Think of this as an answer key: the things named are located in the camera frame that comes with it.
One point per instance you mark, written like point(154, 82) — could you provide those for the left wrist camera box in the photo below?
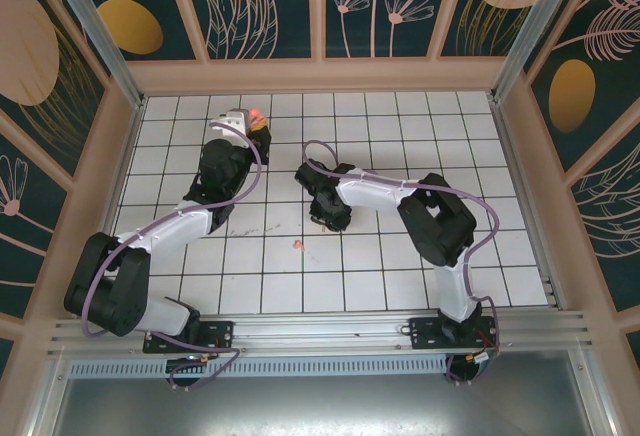
point(230, 123)

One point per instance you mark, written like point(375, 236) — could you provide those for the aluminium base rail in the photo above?
point(320, 331)

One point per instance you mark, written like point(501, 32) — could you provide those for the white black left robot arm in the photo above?
point(170, 226)

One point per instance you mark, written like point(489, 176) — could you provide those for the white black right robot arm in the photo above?
point(370, 196)

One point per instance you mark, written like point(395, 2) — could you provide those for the aluminium frame post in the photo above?
point(100, 36)
point(528, 31)

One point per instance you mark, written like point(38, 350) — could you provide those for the orange earbud charging case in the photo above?
point(258, 116)

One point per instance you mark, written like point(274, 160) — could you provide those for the floral dark wall panel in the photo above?
point(475, 31)
point(615, 236)
point(370, 31)
point(30, 56)
point(295, 16)
point(165, 16)
point(600, 81)
point(25, 236)

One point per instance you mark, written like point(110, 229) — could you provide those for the aluminium table edge rail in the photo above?
point(125, 156)
point(505, 131)

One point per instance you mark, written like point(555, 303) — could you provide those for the grey metal sheet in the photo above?
point(320, 411)

